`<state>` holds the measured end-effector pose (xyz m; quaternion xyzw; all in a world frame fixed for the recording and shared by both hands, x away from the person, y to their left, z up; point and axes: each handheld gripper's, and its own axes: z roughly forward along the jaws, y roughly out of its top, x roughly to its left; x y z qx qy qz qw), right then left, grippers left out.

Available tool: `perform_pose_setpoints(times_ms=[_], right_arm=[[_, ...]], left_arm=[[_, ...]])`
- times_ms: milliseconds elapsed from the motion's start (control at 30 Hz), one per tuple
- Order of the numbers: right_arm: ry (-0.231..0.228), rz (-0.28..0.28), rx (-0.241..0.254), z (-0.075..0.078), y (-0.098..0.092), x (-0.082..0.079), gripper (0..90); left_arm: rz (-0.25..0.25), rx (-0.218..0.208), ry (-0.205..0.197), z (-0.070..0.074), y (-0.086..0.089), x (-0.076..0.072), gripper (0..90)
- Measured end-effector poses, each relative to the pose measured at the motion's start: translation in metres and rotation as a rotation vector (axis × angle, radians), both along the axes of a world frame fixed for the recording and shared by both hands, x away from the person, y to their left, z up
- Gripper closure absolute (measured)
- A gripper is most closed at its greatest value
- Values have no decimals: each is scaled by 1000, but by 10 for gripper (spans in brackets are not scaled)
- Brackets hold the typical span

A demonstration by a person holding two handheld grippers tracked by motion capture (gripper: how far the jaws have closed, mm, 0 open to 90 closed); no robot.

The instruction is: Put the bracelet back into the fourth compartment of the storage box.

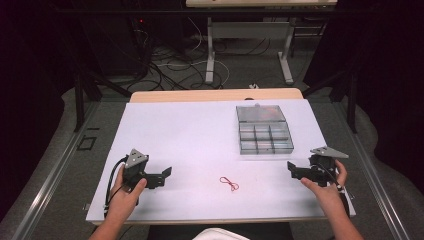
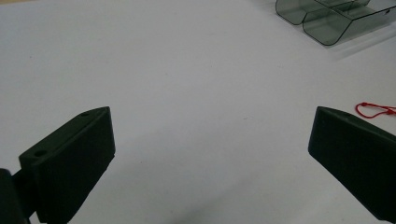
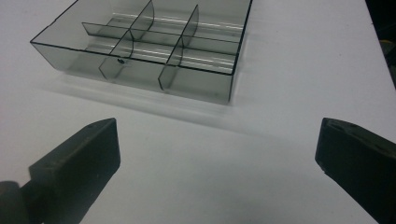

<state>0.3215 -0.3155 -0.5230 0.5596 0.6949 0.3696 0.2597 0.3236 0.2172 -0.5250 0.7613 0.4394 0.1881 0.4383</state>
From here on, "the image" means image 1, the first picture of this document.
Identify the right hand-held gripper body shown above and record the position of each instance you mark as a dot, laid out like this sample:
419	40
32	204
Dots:
325	160

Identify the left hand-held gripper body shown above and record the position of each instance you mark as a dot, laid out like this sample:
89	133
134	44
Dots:
135	159

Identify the person's right hand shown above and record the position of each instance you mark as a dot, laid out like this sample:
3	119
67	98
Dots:
328	195

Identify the person's left hand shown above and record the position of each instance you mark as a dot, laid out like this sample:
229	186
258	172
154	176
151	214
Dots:
125	198

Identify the clear plastic compartment box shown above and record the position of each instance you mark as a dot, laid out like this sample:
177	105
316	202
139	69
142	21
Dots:
265	133

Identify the white table mat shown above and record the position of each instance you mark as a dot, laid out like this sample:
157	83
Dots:
200	140

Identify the red rubber band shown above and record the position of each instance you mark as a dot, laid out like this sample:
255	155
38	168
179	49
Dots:
230	184

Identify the person's white clothing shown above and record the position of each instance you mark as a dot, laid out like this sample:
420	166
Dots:
220	234

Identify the desk with white legs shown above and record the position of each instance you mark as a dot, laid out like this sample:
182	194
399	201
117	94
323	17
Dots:
248	30

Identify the black floor socket frame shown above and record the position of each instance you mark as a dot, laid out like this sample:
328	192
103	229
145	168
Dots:
87	143

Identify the black metal stand frame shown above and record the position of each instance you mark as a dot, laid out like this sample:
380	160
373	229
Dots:
83	90
346	90

